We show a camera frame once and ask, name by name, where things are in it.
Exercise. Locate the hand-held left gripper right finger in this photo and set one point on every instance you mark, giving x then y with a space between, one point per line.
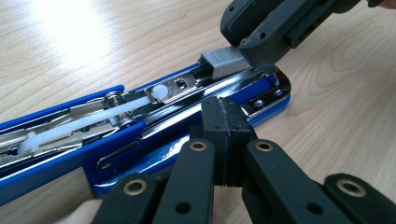
238 130

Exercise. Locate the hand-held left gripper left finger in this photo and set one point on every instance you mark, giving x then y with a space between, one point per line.
214 121

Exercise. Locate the grey strip of staples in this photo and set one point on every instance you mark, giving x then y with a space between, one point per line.
227 62

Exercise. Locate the blue stapler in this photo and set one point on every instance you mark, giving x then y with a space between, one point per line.
155 158

